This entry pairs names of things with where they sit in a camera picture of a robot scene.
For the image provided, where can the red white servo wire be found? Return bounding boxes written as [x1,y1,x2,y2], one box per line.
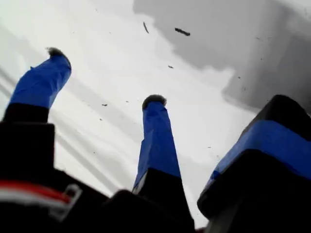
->
[0,179,83,221]

